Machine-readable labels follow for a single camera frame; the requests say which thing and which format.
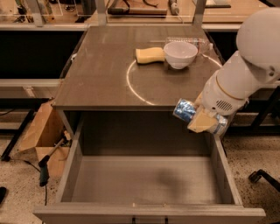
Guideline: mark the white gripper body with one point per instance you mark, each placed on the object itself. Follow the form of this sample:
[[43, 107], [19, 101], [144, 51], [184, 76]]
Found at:
[[219, 101]]

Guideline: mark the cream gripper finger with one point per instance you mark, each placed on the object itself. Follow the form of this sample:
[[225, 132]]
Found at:
[[202, 120], [198, 100]]

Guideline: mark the blue silver redbull can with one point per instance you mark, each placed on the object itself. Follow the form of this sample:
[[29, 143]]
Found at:
[[185, 111]]

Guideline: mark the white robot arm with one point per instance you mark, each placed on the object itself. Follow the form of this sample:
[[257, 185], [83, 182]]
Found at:
[[255, 64]]

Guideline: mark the open grey top drawer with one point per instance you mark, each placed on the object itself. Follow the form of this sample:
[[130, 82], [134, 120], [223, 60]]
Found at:
[[145, 168]]

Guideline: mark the white bowl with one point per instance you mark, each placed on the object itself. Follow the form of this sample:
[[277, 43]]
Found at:
[[180, 54]]

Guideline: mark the clear plastic bottle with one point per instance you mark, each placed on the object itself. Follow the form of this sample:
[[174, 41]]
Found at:
[[203, 44]]

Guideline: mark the yellow sponge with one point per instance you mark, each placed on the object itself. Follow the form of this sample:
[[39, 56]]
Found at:
[[149, 55]]

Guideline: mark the black chair caster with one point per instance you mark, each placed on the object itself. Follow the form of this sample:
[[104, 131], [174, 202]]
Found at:
[[257, 175]]

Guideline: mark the grey cabinet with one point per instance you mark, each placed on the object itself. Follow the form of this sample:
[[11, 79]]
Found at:
[[105, 75]]

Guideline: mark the cardboard box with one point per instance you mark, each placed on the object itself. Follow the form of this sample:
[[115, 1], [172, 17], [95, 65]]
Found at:
[[44, 132]]

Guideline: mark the wooden workbench with clutter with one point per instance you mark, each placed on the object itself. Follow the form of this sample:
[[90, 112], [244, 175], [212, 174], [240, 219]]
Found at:
[[24, 15]]

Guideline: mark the black handled tool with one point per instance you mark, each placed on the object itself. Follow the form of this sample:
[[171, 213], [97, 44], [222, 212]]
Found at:
[[43, 168]]

